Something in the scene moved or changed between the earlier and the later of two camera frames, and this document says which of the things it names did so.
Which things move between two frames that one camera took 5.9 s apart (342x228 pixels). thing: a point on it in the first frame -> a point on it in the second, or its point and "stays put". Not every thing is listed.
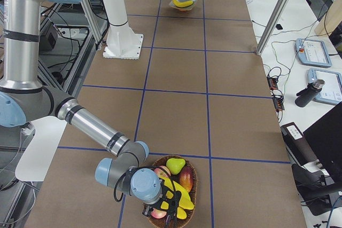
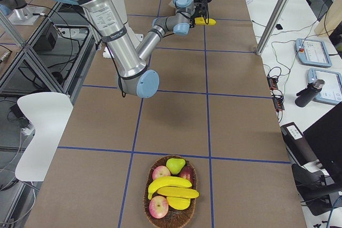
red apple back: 160,173 stays put
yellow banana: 185,202 -> 201,21
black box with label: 297,143 stays put
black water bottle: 307,95 stays put
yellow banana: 181,213 -> 158,182
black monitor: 325,136 stays put
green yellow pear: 175,165 stays put
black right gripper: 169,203 -> 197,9
